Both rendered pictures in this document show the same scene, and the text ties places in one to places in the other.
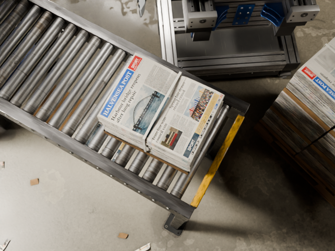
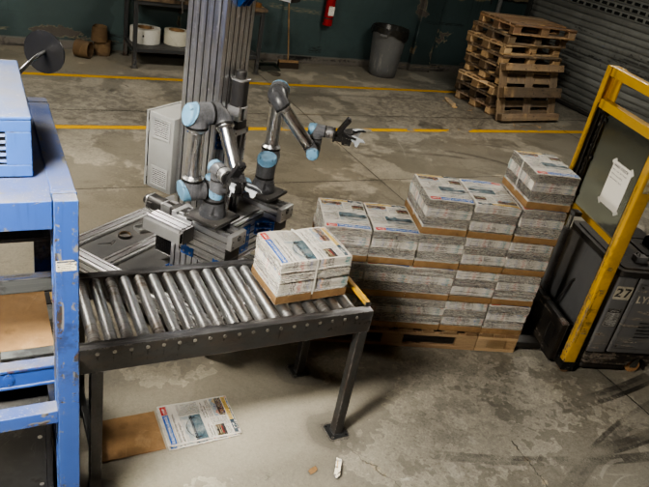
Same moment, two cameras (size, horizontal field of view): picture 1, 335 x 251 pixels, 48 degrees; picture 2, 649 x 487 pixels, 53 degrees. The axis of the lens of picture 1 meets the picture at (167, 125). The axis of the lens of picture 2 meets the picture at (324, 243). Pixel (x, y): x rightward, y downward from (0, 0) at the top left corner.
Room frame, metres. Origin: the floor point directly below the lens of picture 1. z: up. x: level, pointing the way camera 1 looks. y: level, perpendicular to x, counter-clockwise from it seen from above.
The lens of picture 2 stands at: (-1.12, 2.22, 2.51)
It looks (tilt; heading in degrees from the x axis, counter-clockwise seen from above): 28 degrees down; 304
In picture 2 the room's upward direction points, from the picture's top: 11 degrees clockwise
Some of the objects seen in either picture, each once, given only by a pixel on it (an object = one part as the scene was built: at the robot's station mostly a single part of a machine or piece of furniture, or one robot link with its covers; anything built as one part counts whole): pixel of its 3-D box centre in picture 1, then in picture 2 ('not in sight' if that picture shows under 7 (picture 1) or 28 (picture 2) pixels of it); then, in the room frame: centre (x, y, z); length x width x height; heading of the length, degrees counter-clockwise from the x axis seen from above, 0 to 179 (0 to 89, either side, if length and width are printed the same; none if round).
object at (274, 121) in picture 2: not in sight; (273, 125); (1.41, -0.69, 1.19); 0.15 x 0.12 x 0.55; 126
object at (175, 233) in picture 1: (175, 223); (335, 430); (0.16, -0.10, 0.01); 0.14 x 0.13 x 0.01; 155
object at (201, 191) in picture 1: (218, 159); (348, 279); (0.37, -0.22, 0.81); 0.43 x 0.03 x 0.02; 155
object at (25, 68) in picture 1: (33, 58); (163, 304); (0.76, 0.62, 0.78); 0.47 x 0.05 x 0.05; 155
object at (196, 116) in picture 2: not in sight; (195, 153); (1.28, 0.04, 1.19); 0.15 x 0.12 x 0.55; 74
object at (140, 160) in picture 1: (160, 127); (296, 289); (0.49, 0.03, 0.78); 0.47 x 0.05 x 0.05; 155
